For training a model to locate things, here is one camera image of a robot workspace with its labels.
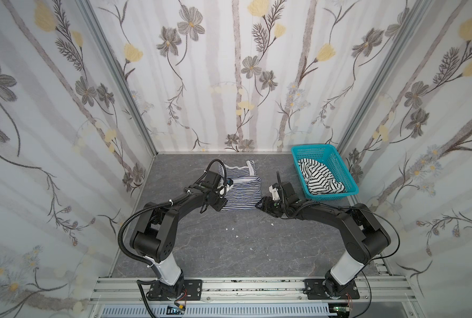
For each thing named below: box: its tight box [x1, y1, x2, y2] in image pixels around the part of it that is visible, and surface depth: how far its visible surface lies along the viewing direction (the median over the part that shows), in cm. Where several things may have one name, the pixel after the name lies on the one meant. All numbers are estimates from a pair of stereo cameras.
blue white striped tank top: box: [218, 160, 262, 212], surface depth 106 cm
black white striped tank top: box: [296, 158, 346, 195], surface depth 106 cm
